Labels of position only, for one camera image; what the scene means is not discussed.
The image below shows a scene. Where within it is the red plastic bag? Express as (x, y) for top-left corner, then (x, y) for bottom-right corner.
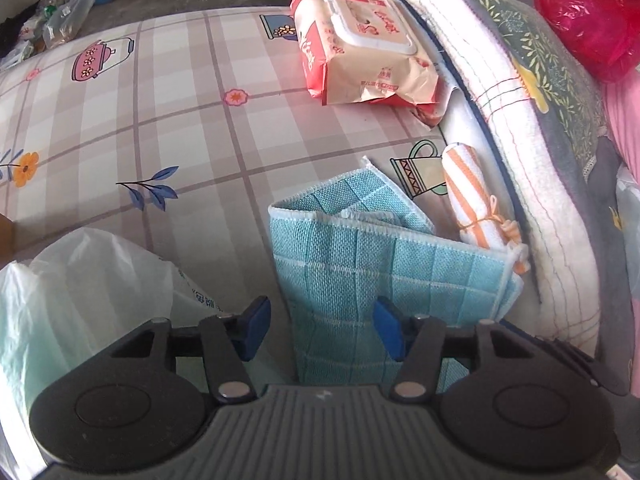
(534, 0), (640, 84)

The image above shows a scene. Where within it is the grey quilt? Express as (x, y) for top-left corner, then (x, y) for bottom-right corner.
(500, 75), (640, 366)

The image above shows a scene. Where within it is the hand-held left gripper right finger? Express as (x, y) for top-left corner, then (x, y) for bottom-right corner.
(375, 296), (540, 404)

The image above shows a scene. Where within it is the clear plastic bag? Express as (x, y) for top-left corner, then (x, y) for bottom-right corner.
(42, 0), (114, 52)

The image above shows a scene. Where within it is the teal checked cloth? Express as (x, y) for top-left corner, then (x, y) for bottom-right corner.
(267, 156), (526, 397)

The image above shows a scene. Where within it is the pink wet wipes pack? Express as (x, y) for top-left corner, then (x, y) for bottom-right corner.
(291, 0), (454, 127)

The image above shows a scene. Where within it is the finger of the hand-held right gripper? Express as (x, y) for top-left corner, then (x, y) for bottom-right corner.
(539, 335), (631, 397)

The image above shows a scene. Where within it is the white plastic bag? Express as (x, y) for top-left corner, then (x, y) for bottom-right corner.
(0, 227), (237, 480)

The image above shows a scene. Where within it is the grey floral pillow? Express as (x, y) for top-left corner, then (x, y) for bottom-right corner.
(465, 0), (610, 173)

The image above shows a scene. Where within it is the orange striped towel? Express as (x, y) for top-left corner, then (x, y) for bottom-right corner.
(441, 142), (532, 276)

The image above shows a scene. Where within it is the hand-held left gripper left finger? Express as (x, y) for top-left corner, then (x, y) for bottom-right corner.
(107, 295), (272, 404)

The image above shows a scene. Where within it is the white stitched blanket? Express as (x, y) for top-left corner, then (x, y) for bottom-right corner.
(352, 0), (602, 357)

